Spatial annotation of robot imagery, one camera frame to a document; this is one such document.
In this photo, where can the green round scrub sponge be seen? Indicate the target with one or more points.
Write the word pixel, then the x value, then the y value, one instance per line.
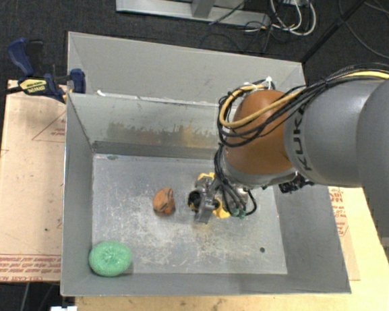
pixel 110 258

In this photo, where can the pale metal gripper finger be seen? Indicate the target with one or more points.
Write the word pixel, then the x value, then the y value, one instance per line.
pixel 201 187
pixel 202 215

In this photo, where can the grey metal bin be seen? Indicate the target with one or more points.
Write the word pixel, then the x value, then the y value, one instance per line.
pixel 173 244

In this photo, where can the brown cardboard board red print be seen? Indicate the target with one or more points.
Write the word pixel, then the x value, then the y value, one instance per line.
pixel 30 177

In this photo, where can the orange-brown crumpled toy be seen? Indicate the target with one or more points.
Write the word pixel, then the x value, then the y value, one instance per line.
pixel 164 200

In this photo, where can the yellow and black toy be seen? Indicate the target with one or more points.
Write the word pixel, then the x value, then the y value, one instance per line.
pixel 222 213

